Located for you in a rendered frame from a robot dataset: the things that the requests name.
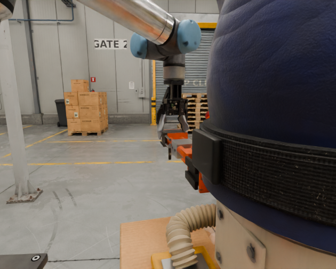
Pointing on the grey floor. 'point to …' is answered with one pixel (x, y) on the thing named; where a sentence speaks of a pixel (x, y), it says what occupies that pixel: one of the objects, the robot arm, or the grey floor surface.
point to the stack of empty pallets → (196, 110)
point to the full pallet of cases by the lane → (86, 109)
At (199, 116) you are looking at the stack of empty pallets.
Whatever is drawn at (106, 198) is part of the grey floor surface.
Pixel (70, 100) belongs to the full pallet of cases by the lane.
